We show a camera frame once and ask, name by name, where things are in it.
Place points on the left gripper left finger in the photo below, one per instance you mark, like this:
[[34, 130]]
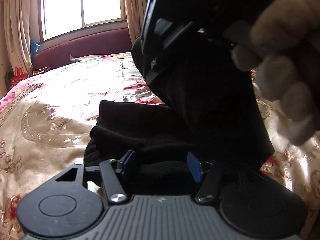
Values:
[[123, 163]]

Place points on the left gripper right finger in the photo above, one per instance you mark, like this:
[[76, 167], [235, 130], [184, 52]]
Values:
[[195, 167]]

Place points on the black pants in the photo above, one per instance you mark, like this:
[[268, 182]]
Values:
[[207, 108]]

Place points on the right hand brown glove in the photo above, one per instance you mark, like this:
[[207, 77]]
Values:
[[283, 47]]

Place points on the beige right curtain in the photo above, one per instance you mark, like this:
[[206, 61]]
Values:
[[135, 11]]

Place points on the beige curtain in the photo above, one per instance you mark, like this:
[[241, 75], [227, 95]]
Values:
[[18, 21], [135, 11]]

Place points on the maroon upholstered bench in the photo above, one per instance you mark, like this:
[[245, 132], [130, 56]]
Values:
[[103, 43]]

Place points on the floral satin bedspread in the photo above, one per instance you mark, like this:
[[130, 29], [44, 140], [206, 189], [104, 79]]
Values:
[[46, 120]]

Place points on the window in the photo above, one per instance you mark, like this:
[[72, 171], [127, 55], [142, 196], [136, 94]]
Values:
[[59, 17]]

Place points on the red shopping bag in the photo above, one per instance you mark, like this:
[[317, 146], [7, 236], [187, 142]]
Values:
[[18, 76]]

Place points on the blue bag by bench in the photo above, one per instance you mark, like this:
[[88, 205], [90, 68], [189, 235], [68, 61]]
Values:
[[34, 47]]

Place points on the beige left curtain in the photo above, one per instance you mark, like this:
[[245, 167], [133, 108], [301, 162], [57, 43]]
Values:
[[18, 21]]

